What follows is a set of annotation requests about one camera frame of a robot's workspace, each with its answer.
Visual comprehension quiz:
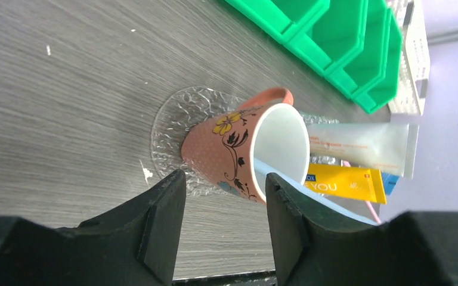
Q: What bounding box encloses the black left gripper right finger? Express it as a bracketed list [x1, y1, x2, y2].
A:
[265, 173, 458, 285]

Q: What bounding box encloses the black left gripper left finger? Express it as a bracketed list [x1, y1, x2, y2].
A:
[0, 170, 186, 285]

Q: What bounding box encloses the yellow toothpaste tube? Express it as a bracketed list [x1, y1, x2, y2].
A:
[304, 163, 387, 204]

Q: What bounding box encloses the white toothpaste tube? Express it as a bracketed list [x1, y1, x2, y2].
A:
[307, 123, 419, 178]

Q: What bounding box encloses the pink toothbrush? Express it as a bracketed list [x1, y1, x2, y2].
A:
[341, 160, 382, 224]

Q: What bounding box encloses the clear oval acrylic tray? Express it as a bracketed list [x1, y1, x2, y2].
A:
[150, 86, 245, 196]

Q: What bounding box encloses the brown steel cup with handle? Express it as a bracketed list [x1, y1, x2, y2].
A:
[181, 87, 310, 204]

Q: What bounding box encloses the blue toothpaste tube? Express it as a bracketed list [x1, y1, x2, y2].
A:
[381, 172, 400, 195]

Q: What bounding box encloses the clear acrylic toothbrush holder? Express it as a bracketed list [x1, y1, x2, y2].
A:
[299, 111, 342, 166]

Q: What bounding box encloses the white perforated plastic basket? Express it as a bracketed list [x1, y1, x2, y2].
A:
[387, 1, 431, 116]

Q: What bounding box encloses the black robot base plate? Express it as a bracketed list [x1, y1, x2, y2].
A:
[172, 270, 277, 286]

